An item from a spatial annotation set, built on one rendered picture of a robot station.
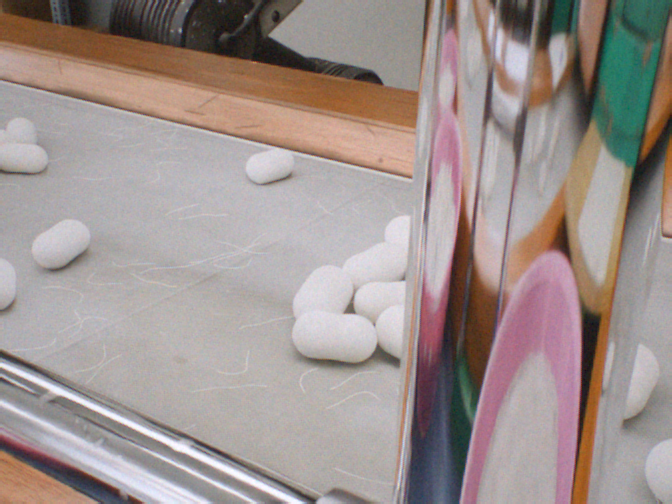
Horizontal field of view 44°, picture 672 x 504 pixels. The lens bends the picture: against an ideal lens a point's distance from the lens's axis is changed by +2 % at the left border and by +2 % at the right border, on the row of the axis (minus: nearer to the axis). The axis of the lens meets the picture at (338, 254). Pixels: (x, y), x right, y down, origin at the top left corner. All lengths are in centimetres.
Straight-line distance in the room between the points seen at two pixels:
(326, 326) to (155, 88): 37
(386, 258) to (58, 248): 16
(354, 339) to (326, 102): 30
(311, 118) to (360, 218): 13
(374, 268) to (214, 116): 28
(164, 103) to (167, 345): 33
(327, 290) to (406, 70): 238
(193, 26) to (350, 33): 188
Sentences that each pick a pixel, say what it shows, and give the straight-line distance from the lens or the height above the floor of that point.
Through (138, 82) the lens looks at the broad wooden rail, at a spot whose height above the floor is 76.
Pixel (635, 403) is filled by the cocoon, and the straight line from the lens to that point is 32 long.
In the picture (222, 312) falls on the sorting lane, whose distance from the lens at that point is 37.
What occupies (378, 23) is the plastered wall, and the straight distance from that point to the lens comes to 273.
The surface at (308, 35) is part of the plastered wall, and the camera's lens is 287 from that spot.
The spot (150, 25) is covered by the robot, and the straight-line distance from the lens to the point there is 95.
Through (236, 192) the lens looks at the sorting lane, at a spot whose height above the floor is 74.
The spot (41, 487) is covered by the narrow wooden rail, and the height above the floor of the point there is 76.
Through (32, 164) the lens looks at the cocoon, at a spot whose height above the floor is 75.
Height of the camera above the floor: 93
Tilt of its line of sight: 26 degrees down
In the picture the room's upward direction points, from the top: 1 degrees clockwise
